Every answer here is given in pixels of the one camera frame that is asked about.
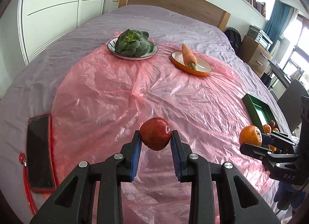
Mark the pink plastic sheet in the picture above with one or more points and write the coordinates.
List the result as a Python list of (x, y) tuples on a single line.
[(103, 100)]

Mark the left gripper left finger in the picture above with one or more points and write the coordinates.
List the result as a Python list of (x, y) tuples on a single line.
[(73, 200)]

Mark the red apple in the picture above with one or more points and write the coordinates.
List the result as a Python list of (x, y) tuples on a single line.
[(271, 124), (155, 133)]

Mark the white enamel plate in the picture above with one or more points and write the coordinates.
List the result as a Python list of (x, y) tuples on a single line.
[(133, 54)]

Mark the wooden headboard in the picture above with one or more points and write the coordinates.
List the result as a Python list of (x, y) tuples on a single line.
[(201, 10)]

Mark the orange oval dish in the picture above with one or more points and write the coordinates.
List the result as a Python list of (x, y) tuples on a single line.
[(199, 67)]

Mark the grey printer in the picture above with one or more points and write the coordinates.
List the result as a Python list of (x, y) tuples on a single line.
[(259, 36)]

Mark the grey chair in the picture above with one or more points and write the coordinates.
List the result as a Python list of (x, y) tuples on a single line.
[(290, 104)]

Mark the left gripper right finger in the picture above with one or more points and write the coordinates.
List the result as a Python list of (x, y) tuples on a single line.
[(238, 201)]

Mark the carrot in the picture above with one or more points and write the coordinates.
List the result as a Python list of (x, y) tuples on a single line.
[(189, 58)]

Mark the right blue glove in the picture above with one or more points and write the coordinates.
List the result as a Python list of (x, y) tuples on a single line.
[(287, 196)]

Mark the green tray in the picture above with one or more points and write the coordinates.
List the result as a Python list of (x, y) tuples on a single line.
[(259, 112)]

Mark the desk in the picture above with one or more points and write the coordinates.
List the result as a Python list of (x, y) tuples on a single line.
[(281, 76)]

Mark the white wardrobe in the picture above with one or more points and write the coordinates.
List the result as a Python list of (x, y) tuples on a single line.
[(30, 26)]

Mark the smartphone in red case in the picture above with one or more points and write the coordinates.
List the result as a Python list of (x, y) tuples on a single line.
[(39, 154)]

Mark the orange mandarin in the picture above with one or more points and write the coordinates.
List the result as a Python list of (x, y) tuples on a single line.
[(251, 135)]

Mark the purple bed sheet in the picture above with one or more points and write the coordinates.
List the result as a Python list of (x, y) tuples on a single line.
[(33, 90)]

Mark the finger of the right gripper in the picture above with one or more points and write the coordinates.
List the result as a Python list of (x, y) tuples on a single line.
[(268, 157), (268, 138)]

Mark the bok choy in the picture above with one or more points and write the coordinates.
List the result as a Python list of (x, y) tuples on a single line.
[(132, 39)]

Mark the wooden dresser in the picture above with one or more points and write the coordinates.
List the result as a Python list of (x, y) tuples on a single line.
[(254, 55)]

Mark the blue curtain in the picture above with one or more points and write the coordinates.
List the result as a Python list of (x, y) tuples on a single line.
[(280, 15)]

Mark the black backpack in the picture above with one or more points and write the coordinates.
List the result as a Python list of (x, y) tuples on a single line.
[(234, 38)]

